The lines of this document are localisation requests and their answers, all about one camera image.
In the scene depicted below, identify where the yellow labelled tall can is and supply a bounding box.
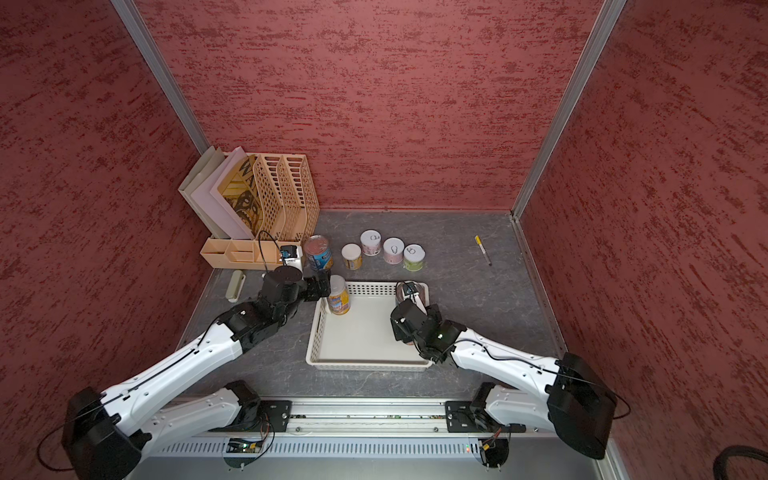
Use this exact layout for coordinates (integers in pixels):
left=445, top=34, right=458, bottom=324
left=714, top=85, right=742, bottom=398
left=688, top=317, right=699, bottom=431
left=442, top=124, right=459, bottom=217
left=327, top=275, right=350, bottom=315

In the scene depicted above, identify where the white perforated plastic basket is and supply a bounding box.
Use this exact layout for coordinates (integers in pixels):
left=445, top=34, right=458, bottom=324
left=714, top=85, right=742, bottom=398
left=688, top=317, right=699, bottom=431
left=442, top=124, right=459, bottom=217
left=305, top=281, right=433, bottom=372

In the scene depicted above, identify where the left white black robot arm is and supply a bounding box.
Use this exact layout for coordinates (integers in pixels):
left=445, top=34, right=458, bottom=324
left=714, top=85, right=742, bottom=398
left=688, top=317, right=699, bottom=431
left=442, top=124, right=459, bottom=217
left=58, top=266, right=331, bottom=479

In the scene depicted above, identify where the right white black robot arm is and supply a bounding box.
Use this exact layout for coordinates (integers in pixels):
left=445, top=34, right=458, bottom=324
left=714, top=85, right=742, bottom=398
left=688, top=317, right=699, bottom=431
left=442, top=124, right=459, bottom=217
left=390, top=299, right=624, bottom=460

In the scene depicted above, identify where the small yellow can white lid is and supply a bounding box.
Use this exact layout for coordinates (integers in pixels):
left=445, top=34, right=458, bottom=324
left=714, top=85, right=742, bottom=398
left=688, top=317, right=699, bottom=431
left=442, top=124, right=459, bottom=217
left=341, top=243, right=362, bottom=271

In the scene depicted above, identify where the small pink can rear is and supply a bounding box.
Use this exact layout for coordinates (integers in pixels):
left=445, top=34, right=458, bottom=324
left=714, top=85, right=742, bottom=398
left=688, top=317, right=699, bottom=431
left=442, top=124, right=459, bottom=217
left=360, top=229, right=382, bottom=257

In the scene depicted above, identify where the small pink can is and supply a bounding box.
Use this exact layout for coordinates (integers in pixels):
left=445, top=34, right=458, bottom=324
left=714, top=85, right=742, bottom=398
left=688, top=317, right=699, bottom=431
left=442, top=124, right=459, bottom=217
left=360, top=229, right=382, bottom=257
left=382, top=237, right=405, bottom=265

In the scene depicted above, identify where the beige eraser block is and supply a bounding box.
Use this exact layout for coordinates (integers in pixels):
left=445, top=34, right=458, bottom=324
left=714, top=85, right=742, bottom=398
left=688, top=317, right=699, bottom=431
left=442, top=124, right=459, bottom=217
left=225, top=270, right=246, bottom=303

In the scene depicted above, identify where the beige plastic file organizer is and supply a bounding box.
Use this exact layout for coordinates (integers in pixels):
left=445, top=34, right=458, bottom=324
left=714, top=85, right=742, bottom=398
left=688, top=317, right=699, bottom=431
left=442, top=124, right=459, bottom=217
left=200, top=153, right=319, bottom=270

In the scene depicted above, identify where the small green can white lid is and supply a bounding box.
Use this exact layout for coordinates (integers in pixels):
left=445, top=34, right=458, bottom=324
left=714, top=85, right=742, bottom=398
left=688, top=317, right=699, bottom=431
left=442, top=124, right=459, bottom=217
left=403, top=244, right=426, bottom=272

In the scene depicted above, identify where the small pink can middle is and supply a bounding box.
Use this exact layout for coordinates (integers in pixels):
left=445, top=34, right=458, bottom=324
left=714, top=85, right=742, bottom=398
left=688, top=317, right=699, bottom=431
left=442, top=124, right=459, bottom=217
left=382, top=237, right=405, bottom=265

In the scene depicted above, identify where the yellow white marker pen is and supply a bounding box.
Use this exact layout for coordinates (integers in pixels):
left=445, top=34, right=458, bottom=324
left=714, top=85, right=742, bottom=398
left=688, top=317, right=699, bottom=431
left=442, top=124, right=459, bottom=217
left=475, top=235, right=493, bottom=266

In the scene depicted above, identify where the brown patterned magazine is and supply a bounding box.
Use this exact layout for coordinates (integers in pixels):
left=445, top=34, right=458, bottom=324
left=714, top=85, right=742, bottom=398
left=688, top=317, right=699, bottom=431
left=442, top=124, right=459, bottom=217
left=211, top=148, right=263, bottom=239

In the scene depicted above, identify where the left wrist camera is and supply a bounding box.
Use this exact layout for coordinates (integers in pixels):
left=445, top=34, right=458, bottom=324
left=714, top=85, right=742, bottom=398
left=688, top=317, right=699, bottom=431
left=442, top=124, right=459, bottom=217
left=279, top=244, right=304, bottom=272

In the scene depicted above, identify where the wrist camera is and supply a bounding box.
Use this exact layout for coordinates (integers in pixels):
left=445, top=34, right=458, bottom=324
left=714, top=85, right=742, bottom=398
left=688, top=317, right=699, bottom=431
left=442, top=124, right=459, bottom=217
left=279, top=244, right=304, bottom=272
left=402, top=282, right=426, bottom=313

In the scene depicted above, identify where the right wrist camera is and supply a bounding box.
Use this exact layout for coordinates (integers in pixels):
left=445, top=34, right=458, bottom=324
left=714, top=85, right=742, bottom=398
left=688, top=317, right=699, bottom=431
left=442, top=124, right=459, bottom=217
left=402, top=282, right=426, bottom=313

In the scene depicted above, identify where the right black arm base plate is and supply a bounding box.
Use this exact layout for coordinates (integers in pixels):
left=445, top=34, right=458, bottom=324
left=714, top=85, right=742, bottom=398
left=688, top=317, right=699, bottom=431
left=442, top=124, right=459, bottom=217
left=444, top=401, right=527, bottom=434

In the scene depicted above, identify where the aluminium front rail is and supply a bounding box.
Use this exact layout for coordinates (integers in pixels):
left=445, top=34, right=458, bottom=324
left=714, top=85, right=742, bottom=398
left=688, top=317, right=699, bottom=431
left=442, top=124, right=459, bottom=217
left=122, top=397, right=613, bottom=439

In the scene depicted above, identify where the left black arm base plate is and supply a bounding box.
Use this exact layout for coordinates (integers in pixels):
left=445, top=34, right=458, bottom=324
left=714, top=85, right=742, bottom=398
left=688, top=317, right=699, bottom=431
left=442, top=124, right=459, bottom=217
left=237, top=400, right=293, bottom=433

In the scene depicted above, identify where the black cable loop corner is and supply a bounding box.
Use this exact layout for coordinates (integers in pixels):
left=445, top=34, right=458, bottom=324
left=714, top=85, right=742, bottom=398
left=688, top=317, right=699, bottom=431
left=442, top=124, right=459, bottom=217
left=712, top=444, right=768, bottom=480

